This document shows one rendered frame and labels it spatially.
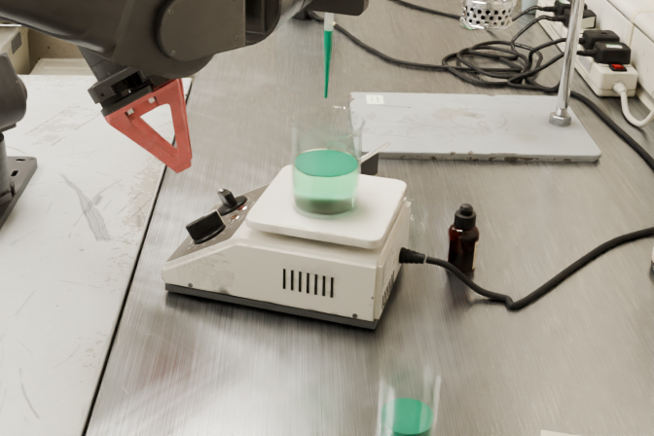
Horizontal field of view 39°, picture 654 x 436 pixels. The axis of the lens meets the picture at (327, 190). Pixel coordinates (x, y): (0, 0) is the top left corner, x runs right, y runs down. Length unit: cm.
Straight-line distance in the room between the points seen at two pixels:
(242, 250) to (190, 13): 34
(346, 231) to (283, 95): 55
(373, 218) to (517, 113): 50
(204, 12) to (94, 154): 65
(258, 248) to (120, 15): 35
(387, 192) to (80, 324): 29
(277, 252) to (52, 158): 42
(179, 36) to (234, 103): 77
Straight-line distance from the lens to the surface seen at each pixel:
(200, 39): 50
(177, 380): 75
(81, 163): 111
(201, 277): 82
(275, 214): 79
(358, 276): 77
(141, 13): 48
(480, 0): 114
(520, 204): 103
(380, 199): 82
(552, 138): 118
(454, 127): 118
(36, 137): 119
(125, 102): 78
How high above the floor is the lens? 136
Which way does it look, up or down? 27 degrees down
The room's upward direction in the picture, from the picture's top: 2 degrees clockwise
